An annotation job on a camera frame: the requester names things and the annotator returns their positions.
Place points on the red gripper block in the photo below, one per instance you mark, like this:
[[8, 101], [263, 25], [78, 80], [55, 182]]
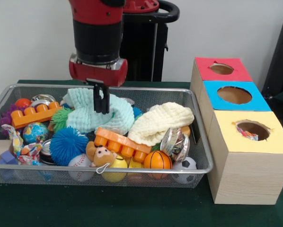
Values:
[[96, 73]]

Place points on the light blue knitted cloth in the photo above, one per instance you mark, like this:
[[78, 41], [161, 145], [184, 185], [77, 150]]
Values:
[[84, 116]]

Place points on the colourful confetti paper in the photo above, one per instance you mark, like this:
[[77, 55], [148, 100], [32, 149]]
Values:
[[246, 134], [25, 151]]

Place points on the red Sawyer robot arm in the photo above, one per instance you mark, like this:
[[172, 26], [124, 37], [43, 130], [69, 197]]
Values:
[[96, 35]]

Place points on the shallow metal mesh bin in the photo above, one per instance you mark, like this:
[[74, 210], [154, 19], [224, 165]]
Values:
[[61, 182]]

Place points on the wooden box with three holes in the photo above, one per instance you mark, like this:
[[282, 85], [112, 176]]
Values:
[[245, 175]]

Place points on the orange toy building brick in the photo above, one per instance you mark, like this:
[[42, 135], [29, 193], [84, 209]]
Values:
[[117, 140], [32, 116]]

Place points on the brown plush monkey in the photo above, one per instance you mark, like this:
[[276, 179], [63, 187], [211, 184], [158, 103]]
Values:
[[101, 154]]

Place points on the large blue spiky ball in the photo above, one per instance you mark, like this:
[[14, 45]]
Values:
[[68, 144]]

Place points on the cream knitted cloth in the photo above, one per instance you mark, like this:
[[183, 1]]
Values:
[[160, 123]]

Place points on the small globe ball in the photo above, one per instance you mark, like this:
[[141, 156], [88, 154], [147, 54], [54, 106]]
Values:
[[35, 132]]

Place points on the orange toy basketball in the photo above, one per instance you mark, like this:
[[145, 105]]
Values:
[[158, 159]]

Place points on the crushed silver foil can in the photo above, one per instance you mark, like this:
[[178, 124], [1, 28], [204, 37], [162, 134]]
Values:
[[175, 144]]

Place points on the toy soccer ball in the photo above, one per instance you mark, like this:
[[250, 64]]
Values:
[[187, 165]]

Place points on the dark green table cloth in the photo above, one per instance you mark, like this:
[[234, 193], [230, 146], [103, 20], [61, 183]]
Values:
[[132, 208]]

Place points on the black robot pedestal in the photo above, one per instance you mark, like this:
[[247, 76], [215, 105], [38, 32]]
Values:
[[144, 47]]

